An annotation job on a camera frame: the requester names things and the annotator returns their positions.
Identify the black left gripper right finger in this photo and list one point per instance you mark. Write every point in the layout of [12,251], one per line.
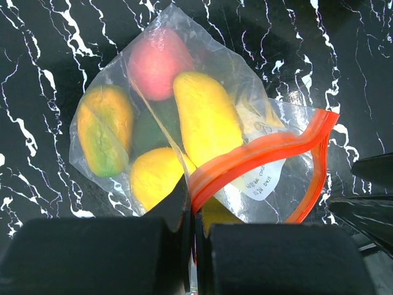
[278,259]

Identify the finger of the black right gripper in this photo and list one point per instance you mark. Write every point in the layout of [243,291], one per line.
[377,170]
[370,215]

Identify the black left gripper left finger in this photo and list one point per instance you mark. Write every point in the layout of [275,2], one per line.
[109,255]

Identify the green avocado toy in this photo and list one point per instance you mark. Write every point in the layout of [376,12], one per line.
[147,134]

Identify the yellow orange papaya toy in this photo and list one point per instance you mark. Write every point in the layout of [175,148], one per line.
[104,126]

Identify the clear zip top bag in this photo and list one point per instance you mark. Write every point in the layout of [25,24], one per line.
[275,176]

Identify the pink peach toy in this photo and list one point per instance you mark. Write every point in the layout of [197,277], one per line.
[155,61]

